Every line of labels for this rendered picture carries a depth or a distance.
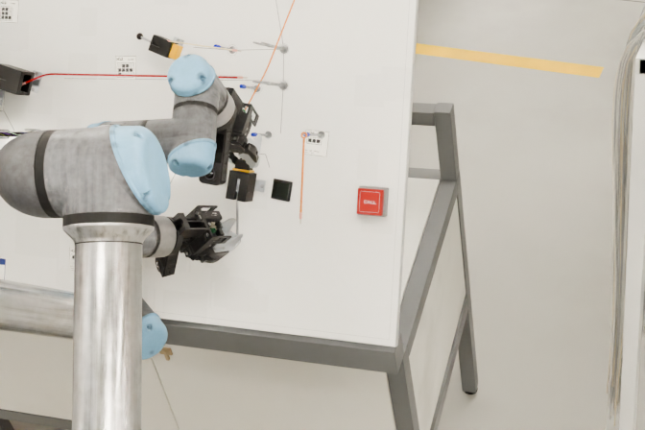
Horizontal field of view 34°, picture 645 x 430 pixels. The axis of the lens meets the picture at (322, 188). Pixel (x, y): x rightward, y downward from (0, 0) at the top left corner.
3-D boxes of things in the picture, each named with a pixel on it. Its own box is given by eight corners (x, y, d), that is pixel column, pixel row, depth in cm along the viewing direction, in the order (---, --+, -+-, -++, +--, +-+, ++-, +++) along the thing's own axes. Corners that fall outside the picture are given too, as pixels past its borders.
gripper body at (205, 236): (235, 238, 196) (188, 239, 187) (206, 262, 201) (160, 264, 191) (219, 203, 199) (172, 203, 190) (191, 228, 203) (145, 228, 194)
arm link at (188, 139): (155, 181, 178) (161, 123, 182) (220, 179, 176) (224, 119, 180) (140, 163, 171) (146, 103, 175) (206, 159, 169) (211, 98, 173)
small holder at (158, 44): (152, 27, 218) (134, 23, 211) (188, 42, 215) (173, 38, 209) (144, 47, 219) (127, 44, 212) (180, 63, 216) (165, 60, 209)
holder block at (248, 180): (233, 197, 208) (225, 198, 204) (237, 169, 208) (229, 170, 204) (252, 201, 207) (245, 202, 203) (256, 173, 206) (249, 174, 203)
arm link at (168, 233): (141, 265, 188) (125, 226, 191) (160, 265, 191) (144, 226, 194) (166, 243, 184) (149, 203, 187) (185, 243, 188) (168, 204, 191)
